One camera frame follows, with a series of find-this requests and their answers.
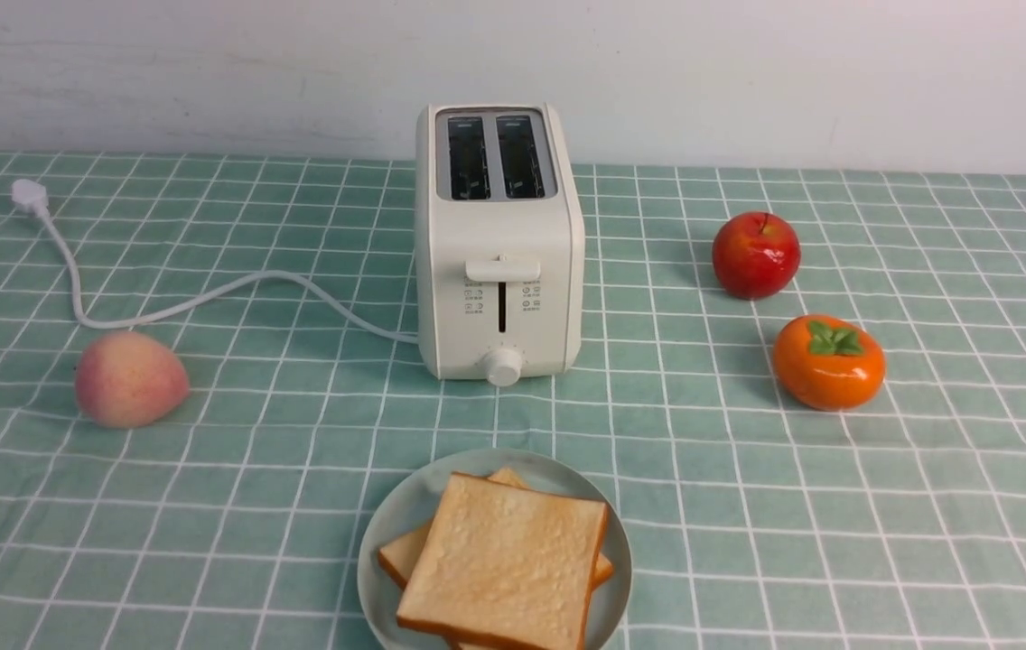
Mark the white power cable with plug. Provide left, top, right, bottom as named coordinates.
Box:
left=11, top=179, right=420, bottom=346

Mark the light green round plate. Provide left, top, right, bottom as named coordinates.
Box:
left=358, top=448, right=633, bottom=649

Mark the toasted bread slice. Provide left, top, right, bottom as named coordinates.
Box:
left=396, top=472, right=611, bottom=650
left=376, top=466, right=615, bottom=650

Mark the pink peach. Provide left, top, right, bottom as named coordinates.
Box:
left=74, top=330, right=190, bottom=429

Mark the orange persimmon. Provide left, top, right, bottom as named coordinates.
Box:
left=770, top=313, right=886, bottom=412

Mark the green checkered tablecloth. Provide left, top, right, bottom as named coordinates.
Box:
left=0, top=153, right=1026, bottom=649

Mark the white two-slot toaster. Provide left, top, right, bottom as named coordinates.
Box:
left=415, top=104, right=586, bottom=387

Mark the red apple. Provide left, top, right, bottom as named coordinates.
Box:
left=712, top=211, right=802, bottom=301

